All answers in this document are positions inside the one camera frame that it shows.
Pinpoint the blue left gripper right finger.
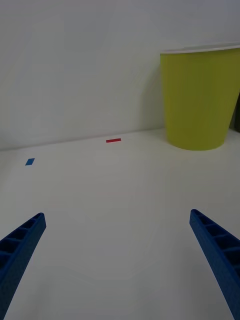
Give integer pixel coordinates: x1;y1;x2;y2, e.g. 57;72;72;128
188;208;240;320

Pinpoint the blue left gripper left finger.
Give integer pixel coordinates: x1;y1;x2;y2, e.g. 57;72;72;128
0;212;47;320

